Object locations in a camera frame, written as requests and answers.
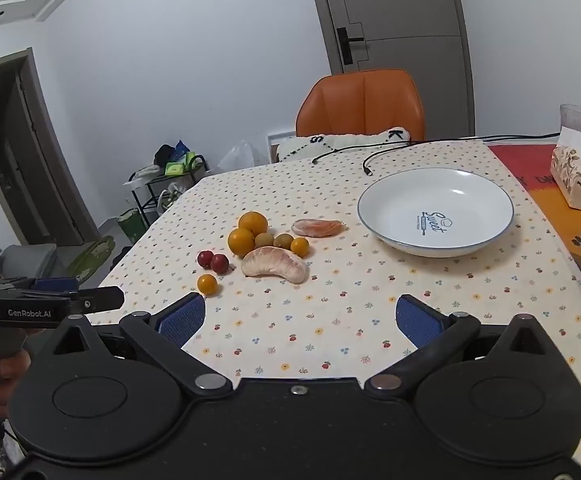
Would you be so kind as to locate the small yellow-orange fruit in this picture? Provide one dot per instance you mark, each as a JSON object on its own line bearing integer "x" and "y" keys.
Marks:
{"x": 207, "y": 283}
{"x": 299, "y": 246}

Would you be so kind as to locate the green packets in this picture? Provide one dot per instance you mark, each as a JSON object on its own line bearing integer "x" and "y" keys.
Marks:
{"x": 176, "y": 166}

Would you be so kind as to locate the peeled orange half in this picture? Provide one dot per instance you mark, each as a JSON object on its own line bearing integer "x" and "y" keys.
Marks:
{"x": 318, "y": 227}

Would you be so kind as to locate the black metal rack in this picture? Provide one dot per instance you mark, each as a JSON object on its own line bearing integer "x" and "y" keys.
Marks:
{"x": 143, "y": 195}

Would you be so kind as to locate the red cherry tomato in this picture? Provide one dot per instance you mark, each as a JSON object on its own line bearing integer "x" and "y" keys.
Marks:
{"x": 219, "y": 262}
{"x": 204, "y": 258}

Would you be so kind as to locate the grey door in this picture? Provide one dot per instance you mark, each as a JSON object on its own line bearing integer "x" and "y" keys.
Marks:
{"x": 400, "y": 10}

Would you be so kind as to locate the dark wooden door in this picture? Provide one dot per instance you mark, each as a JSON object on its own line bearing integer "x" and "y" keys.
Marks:
{"x": 25, "y": 160}

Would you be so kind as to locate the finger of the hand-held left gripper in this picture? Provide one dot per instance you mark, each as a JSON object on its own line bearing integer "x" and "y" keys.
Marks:
{"x": 55, "y": 284}
{"x": 103, "y": 299}

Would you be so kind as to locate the red and orange mat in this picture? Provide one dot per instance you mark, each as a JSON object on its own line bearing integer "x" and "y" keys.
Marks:
{"x": 525, "y": 170}

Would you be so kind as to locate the grey sofa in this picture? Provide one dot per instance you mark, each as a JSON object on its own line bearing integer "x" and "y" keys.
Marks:
{"x": 20, "y": 260}

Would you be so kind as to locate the patterned tissue pack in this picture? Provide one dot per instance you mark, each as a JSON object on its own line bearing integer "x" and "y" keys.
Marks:
{"x": 578, "y": 180}

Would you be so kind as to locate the white fluffy pillow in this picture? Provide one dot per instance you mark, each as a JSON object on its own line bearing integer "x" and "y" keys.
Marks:
{"x": 350, "y": 140}

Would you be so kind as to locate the white plate with blue rim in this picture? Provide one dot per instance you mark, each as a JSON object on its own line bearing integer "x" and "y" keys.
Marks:
{"x": 450, "y": 195}

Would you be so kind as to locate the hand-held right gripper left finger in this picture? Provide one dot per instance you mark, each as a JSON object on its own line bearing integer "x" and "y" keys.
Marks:
{"x": 183, "y": 319}

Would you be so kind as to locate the orange chair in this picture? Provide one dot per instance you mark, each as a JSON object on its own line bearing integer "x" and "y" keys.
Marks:
{"x": 360, "y": 105}

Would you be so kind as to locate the peeled pomelo segment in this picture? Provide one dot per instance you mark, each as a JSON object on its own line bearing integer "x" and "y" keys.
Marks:
{"x": 274, "y": 265}

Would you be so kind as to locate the person's left hand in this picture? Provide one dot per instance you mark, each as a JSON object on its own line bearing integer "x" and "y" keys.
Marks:
{"x": 8, "y": 375}

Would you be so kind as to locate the black bag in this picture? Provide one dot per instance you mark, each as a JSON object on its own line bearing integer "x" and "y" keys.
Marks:
{"x": 164, "y": 154}

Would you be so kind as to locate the clear plastic bag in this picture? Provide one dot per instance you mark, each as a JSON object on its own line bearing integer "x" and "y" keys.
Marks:
{"x": 236, "y": 156}

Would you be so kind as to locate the large orange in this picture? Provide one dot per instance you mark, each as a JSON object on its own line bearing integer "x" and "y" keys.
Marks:
{"x": 253, "y": 222}
{"x": 241, "y": 241}

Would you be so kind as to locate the blue packet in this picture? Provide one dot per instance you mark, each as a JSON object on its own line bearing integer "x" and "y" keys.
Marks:
{"x": 182, "y": 149}

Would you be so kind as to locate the small green fruit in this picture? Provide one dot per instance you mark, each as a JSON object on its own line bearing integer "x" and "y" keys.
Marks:
{"x": 264, "y": 239}
{"x": 284, "y": 241}

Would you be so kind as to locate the clear glass cup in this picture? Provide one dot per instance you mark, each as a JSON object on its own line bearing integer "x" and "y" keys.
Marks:
{"x": 575, "y": 117}

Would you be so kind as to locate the green worn chair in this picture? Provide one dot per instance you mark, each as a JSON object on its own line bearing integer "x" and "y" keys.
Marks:
{"x": 90, "y": 257}

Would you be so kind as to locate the floral dotted tablecloth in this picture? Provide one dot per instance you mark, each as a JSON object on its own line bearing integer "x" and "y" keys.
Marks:
{"x": 345, "y": 305}

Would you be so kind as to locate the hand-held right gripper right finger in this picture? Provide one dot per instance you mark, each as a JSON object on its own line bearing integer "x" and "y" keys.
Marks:
{"x": 418, "y": 322}

